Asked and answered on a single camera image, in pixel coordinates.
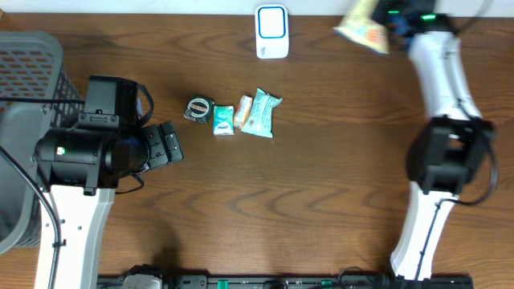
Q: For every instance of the teal snack packet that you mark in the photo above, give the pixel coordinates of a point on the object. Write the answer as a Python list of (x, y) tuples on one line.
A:
[(259, 120)]

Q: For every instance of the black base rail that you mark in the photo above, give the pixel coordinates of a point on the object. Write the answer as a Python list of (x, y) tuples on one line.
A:
[(345, 281)]

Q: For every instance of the white barcode scanner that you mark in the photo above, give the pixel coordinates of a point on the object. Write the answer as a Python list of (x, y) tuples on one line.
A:
[(271, 31)]

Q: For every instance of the yellow snack bag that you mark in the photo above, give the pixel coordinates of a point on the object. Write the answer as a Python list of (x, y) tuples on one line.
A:
[(358, 27)]

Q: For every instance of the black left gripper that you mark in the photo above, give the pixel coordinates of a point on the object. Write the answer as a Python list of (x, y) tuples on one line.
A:
[(152, 145)]

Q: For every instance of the round green tape measure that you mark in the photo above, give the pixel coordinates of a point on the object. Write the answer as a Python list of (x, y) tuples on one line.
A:
[(199, 109)]

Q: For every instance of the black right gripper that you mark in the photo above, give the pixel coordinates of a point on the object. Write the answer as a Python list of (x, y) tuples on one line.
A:
[(379, 11)]

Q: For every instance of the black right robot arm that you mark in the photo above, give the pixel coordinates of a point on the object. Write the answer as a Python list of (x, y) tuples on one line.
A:
[(451, 162)]

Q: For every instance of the grey plastic basket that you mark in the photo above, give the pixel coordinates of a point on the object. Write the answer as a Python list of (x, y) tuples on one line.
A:
[(36, 94)]

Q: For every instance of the small teal tissue pack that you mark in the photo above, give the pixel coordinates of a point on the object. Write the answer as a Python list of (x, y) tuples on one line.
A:
[(223, 121)]

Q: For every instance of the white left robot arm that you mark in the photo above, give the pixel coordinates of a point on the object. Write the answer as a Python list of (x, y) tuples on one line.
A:
[(83, 166)]

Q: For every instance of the orange snack packet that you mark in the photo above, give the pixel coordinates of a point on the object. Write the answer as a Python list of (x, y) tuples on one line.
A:
[(243, 111)]

